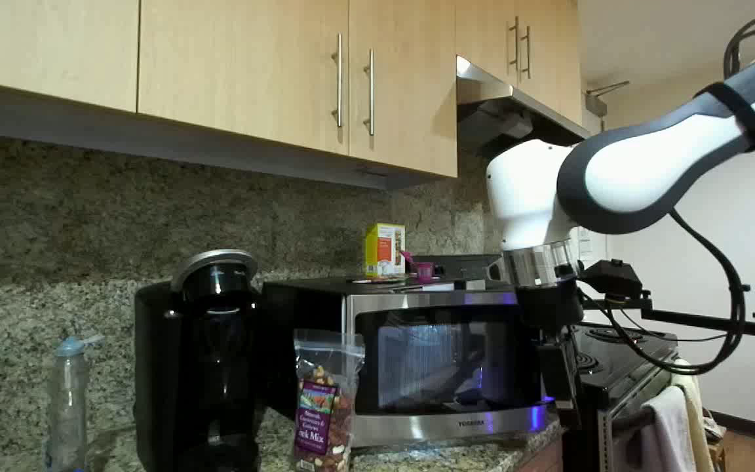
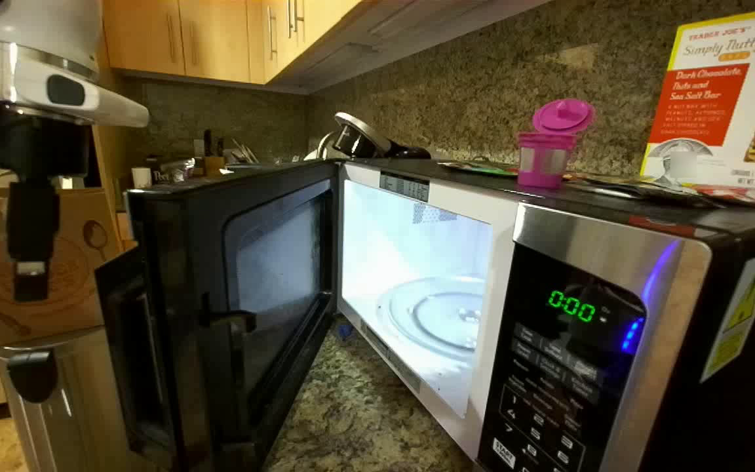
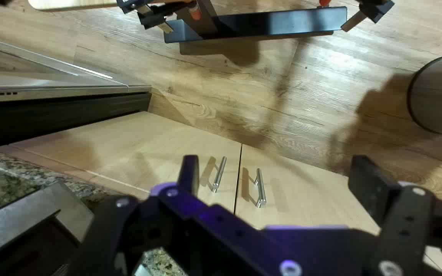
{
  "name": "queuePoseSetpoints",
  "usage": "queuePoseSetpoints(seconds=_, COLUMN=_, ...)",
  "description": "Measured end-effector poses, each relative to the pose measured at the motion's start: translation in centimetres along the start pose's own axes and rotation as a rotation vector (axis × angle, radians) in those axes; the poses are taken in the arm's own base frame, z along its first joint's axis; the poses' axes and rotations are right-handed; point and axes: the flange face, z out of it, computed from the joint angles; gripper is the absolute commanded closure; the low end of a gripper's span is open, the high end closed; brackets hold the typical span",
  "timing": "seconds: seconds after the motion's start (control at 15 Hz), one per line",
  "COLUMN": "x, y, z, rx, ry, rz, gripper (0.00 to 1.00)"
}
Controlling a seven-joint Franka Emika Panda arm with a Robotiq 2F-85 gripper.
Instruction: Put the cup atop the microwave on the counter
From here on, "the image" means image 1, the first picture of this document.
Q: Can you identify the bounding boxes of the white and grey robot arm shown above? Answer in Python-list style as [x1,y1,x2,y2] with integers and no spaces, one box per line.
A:
[488,61,755,416]

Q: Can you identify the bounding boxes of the light wood upper cabinets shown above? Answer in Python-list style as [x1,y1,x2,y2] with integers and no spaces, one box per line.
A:
[0,0,583,187]

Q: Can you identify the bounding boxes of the small magenta cup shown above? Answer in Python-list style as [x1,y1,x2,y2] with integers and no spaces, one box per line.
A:
[401,251,435,284]

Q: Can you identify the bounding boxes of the black stove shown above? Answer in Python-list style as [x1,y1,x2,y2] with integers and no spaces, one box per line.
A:
[558,322,687,472]

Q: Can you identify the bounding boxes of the black camera on mount arm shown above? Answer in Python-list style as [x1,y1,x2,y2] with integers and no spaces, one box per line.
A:
[575,256,755,356]

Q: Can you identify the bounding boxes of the steel range hood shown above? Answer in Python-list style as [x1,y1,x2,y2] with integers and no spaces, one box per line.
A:
[457,57,587,147]

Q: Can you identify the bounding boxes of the black coffee maker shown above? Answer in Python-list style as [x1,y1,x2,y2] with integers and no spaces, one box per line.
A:
[131,246,269,472]

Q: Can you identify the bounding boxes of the stainless steel microwave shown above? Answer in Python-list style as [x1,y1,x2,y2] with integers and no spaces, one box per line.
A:
[259,277,549,448]

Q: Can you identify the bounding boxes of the yellow and red food box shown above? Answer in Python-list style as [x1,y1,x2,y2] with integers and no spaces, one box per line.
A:
[366,224,406,277]

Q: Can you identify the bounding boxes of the white hanging towel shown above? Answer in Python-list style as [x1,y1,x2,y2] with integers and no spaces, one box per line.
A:
[644,386,699,472]

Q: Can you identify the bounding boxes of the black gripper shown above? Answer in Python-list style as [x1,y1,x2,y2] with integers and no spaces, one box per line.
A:
[518,281,583,411]

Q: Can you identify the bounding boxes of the clear plastic water bottle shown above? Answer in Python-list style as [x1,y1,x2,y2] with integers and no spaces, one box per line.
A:
[46,336,97,472]

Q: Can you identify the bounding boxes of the bag of trail mix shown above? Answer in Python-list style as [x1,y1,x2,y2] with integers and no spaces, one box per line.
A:
[292,330,363,472]

